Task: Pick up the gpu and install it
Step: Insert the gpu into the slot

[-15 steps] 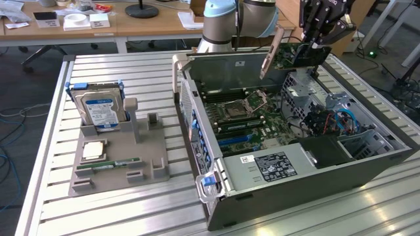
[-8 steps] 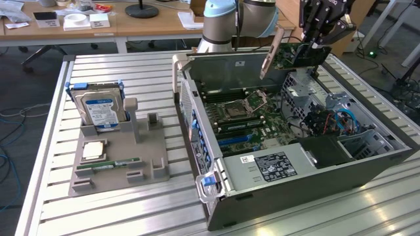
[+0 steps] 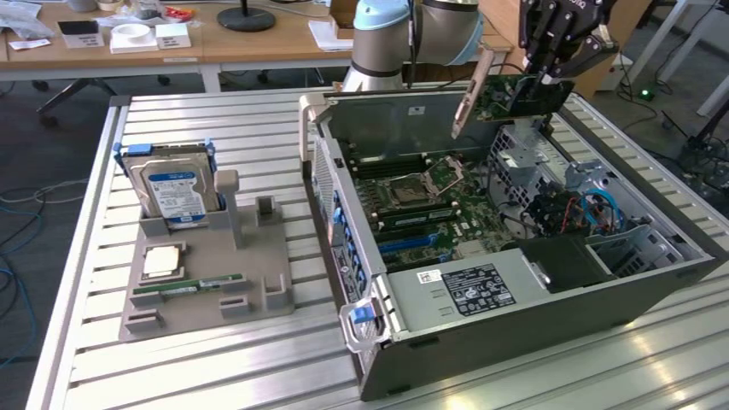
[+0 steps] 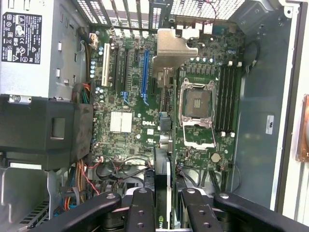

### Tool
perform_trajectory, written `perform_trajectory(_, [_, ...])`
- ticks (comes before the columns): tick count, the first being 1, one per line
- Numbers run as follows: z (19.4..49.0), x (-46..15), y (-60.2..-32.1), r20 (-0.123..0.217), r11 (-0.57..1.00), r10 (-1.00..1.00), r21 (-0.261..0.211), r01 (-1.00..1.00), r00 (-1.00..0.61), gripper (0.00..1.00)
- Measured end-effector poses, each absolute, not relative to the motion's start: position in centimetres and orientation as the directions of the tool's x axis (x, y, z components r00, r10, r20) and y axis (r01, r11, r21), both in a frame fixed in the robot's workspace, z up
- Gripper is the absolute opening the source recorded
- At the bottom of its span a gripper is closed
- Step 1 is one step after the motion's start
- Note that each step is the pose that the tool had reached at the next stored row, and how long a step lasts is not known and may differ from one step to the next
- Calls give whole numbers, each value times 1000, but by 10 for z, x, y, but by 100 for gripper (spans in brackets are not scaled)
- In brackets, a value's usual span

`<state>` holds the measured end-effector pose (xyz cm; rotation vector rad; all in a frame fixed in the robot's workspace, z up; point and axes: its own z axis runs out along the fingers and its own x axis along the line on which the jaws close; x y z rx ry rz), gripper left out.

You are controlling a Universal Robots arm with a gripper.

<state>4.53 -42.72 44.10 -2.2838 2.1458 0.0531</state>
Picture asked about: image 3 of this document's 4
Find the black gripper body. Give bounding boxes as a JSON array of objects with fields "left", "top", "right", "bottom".
[{"left": 555, "top": 0, "right": 615, "bottom": 48}]

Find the green graphics card black fan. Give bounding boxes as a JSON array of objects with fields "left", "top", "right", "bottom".
[{"left": 450, "top": 49, "right": 576, "bottom": 140}]

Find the metal drive cage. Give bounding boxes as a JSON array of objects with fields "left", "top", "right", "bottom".
[{"left": 487, "top": 119, "right": 575, "bottom": 206}]

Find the small cardboard box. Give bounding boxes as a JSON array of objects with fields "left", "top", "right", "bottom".
[{"left": 330, "top": 0, "right": 358, "bottom": 29}]

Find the stack of white papers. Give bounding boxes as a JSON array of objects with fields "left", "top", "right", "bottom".
[{"left": 310, "top": 19, "right": 358, "bottom": 53}]

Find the metal socket cover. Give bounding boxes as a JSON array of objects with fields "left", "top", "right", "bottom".
[{"left": 424, "top": 154, "right": 464, "bottom": 191}]

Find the CPU socket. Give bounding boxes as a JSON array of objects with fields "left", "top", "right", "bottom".
[{"left": 387, "top": 174, "right": 438, "bottom": 208}]

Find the green motherboard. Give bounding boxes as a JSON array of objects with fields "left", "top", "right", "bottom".
[{"left": 342, "top": 140, "right": 523, "bottom": 274}]

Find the metal disk bay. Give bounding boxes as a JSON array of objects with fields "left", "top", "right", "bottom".
[{"left": 585, "top": 224, "right": 688, "bottom": 278}]

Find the black round lamp base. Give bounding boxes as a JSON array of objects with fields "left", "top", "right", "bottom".
[{"left": 216, "top": 0, "right": 279, "bottom": 33}]

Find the white cube box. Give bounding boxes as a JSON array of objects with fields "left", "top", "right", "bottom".
[{"left": 154, "top": 23, "right": 192, "bottom": 50}]

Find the grey power supply unit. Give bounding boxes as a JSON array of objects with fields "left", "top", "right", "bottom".
[{"left": 379, "top": 249, "right": 552, "bottom": 334}]

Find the dark grey open PC case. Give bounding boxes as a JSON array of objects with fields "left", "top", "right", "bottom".
[{"left": 299, "top": 76, "right": 729, "bottom": 402}]

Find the white flat box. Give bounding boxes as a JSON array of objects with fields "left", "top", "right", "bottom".
[{"left": 108, "top": 36, "right": 160, "bottom": 55}]

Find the white tape roll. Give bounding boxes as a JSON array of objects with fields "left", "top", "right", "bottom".
[{"left": 112, "top": 23, "right": 151, "bottom": 44}]

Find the hard disk in blue carrier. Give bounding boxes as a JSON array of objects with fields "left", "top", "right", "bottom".
[{"left": 114, "top": 137, "right": 223, "bottom": 231}]

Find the white box black top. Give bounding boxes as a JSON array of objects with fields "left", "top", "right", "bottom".
[{"left": 58, "top": 20, "right": 106, "bottom": 50}]

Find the wooden desk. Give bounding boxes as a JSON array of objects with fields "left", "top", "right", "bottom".
[{"left": 0, "top": 0, "right": 513, "bottom": 82}]

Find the green RAM stick white label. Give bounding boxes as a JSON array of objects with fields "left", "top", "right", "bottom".
[{"left": 131, "top": 273, "right": 247, "bottom": 299}]

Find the silver CPU chip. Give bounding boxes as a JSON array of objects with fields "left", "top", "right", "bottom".
[{"left": 142, "top": 245, "right": 184, "bottom": 278}]

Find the black chair base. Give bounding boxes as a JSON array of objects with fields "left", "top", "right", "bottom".
[{"left": 34, "top": 76, "right": 172, "bottom": 127}]

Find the grey parts rack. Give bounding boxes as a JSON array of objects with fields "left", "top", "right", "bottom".
[{"left": 116, "top": 168, "right": 296, "bottom": 343}]

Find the clear plastic bag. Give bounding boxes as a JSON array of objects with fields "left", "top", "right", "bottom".
[{"left": 0, "top": 1, "right": 56, "bottom": 38}]

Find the white switch box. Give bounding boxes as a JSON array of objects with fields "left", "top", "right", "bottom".
[{"left": 607, "top": 53, "right": 635, "bottom": 93}]

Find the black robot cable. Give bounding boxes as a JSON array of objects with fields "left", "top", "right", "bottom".
[{"left": 404, "top": 0, "right": 422, "bottom": 89}]

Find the white desk frame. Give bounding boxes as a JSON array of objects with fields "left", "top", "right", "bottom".
[{"left": 624, "top": 0, "right": 729, "bottom": 116}]

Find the blue data wire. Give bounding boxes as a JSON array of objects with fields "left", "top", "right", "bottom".
[{"left": 585, "top": 187, "right": 628, "bottom": 234}]

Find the red wire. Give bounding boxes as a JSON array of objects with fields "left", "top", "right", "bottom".
[{"left": 560, "top": 196, "right": 577, "bottom": 234}]

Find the translucent case latch handle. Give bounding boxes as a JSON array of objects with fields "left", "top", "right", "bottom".
[{"left": 339, "top": 296, "right": 392, "bottom": 354}]

